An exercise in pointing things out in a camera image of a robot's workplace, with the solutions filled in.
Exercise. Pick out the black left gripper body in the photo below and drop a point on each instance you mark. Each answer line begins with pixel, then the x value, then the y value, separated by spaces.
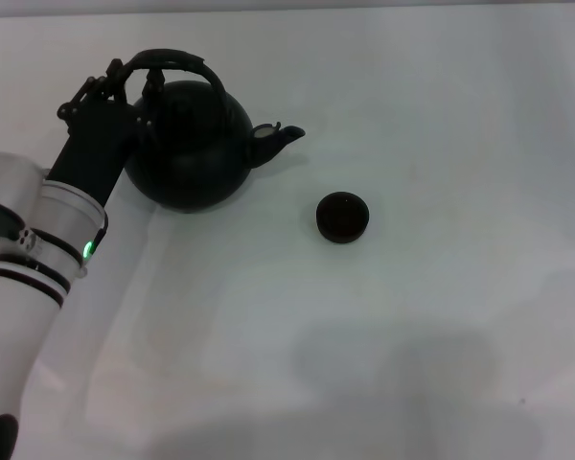
pixel 96 148

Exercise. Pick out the white grey wrist camera box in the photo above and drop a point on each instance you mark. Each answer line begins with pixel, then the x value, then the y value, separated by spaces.
pixel 9 177

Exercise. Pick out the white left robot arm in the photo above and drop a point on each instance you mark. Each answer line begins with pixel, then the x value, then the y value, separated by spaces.
pixel 9 335

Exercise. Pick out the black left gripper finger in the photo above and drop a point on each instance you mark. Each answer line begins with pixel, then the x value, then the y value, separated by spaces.
pixel 152 93
pixel 100 86

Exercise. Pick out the small dark brown teacup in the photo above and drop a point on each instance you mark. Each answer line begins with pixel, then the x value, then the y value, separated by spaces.
pixel 342 218

